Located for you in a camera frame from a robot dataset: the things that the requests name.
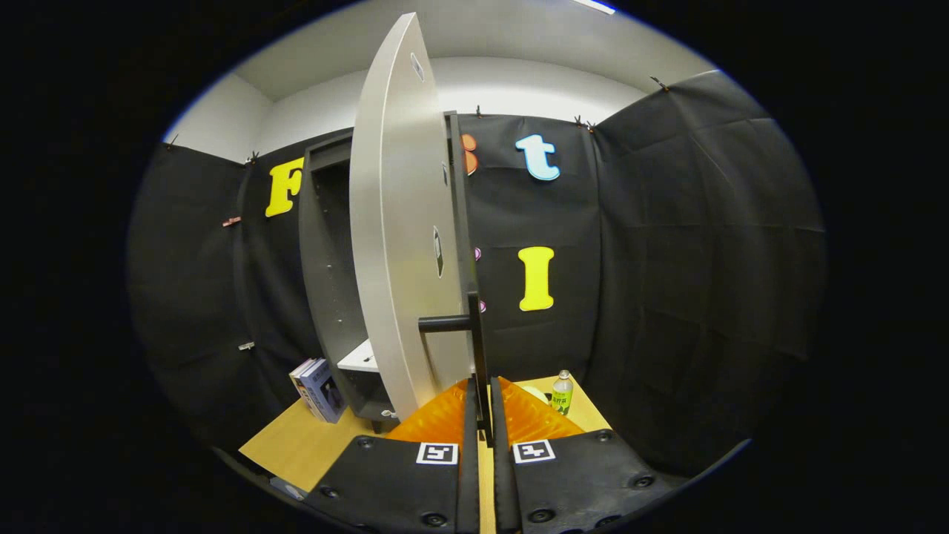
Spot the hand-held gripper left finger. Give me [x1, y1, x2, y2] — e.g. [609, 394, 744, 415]
[304, 378, 481, 534]

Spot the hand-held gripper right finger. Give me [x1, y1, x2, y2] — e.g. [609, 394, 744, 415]
[489, 377, 668, 534]

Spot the dark grey shoe cabinet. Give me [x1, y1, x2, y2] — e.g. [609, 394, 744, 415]
[298, 111, 492, 435]

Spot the beige shoe cabinet door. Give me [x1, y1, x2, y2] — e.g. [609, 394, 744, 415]
[348, 11, 492, 448]

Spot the green label plastic bottle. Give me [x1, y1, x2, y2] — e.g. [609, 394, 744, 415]
[551, 369, 575, 416]

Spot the blue book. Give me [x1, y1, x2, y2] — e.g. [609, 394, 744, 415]
[299, 359, 348, 424]

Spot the white book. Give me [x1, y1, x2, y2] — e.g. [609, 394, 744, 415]
[289, 357, 320, 421]

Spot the black backdrop cloth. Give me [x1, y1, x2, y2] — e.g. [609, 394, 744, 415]
[128, 70, 827, 475]

